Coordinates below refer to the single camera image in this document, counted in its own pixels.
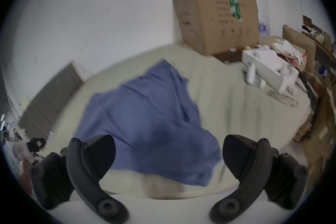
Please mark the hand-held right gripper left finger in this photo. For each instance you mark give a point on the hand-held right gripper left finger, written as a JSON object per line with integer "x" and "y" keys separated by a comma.
{"x": 86, "y": 165}

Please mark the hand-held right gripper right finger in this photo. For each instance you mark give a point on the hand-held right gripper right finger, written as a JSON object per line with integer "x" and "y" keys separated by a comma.
{"x": 249, "y": 165}

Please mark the bed with beige sheet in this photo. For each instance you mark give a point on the bed with beige sheet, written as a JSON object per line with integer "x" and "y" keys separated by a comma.
{"x": 236, "y": 112}

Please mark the blue shirt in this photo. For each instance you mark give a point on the blue shirt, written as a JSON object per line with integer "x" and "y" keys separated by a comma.
{"x": 147, "y": 123}

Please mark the white spare gripper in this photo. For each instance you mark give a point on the white spare gripper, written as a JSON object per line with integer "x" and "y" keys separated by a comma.
{"x": 273, "y": 65}

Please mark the large cardboard carton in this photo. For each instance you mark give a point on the large cardboard carton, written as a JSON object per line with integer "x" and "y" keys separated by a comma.
{"x": 217, "y": 18}

